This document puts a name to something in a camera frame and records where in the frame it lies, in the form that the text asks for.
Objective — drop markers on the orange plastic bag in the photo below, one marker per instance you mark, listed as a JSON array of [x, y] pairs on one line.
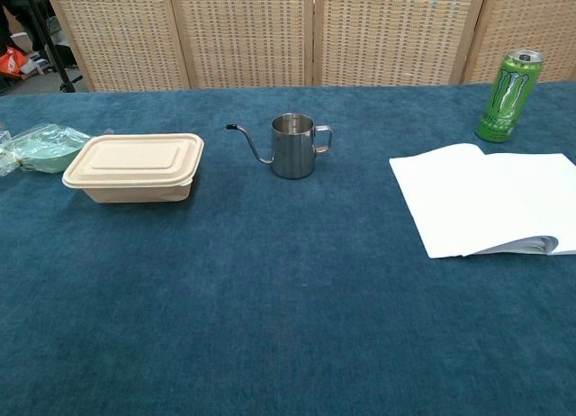
[[10, 62]]

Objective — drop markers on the white notebook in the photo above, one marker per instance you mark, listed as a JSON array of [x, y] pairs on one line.
[[472, 195]]

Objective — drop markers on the black tripod stand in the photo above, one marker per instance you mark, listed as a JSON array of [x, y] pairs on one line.
[[47, 33]]

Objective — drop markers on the green dustpan in plastic bag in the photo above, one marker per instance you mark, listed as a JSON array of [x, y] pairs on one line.
[[42, 150]]

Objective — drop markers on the beige lidded food container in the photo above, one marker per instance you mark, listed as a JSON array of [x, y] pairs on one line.
[[135, 168]]

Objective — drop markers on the woven wooden folding screen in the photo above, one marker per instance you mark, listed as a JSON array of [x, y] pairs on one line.
[[288, 29]]

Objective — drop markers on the green energy drink can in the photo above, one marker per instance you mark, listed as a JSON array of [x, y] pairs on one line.
[[506, 101]]

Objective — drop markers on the blue table cloth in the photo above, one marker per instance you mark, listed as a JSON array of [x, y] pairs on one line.
[[252, 276]]

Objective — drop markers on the steel gooseneck pitcher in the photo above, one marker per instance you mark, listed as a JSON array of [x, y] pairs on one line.
[[291, 150]]

